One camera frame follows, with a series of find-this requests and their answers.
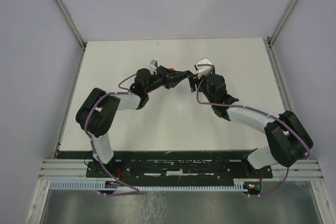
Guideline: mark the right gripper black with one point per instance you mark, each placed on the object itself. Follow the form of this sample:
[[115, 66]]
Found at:
[[192, 82]]

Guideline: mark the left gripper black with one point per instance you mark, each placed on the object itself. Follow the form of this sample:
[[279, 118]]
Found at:
[[175, 77]]

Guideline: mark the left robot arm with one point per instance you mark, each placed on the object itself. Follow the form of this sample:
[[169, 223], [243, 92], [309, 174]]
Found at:
[[97, 113]]

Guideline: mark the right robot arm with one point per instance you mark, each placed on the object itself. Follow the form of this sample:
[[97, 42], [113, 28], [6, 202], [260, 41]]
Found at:
[[287, 139]]

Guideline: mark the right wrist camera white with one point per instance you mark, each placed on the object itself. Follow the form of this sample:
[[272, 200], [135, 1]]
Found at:
[[203, 67]]

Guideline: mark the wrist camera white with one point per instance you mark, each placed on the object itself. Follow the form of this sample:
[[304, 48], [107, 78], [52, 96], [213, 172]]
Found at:
[[153, 65], [203, 67]]

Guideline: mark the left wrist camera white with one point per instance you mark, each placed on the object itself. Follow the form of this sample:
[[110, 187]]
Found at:
[[153, 65]]

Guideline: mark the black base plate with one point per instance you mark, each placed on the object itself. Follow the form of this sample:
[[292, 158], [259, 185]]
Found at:
[[178, 168]]

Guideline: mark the left aluminium frame post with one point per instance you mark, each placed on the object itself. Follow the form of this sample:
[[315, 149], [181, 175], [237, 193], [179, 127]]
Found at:
[[70, 22]]

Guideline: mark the aluminium frame post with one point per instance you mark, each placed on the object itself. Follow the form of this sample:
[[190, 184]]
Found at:
[[289, 10], [70, 22]]

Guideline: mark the right aluminium frame post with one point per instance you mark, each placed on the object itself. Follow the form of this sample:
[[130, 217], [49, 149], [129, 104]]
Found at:
[[289, 10]]

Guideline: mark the aluminium front rail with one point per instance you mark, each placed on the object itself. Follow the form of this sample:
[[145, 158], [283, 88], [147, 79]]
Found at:
[[76, 169]]

